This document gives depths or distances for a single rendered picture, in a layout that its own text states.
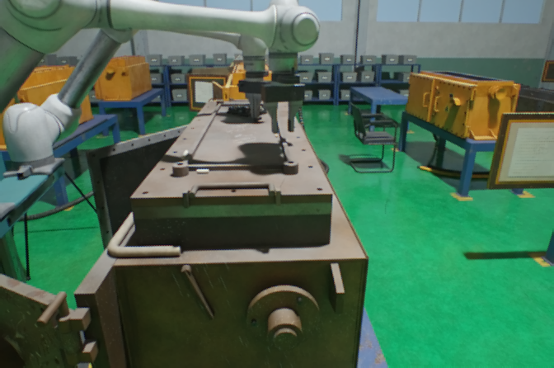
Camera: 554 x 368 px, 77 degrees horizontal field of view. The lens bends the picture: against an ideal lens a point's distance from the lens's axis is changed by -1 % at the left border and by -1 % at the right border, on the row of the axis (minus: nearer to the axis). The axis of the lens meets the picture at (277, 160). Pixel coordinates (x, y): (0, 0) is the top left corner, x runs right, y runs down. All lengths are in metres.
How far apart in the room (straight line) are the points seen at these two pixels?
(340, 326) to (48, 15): 0.93
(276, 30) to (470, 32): 11.38
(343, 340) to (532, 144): 2.33
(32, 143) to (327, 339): 1.33
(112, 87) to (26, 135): 5.62
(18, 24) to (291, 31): 0.57
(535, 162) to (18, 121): 3.08
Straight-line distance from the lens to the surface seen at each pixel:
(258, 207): 0.80
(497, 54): 12.72
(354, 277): 0.86
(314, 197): 0.80
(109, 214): 1.88
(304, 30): 0.88
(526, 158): 3.04
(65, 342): 0.85
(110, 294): 0.87
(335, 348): 0.99
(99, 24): 1.08
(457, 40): 11.98
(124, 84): 7.18
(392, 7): 11.22
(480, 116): 4.55
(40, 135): 1.71
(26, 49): 0.95
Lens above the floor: 1.69
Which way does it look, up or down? 19 degrees down
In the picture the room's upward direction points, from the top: straight up
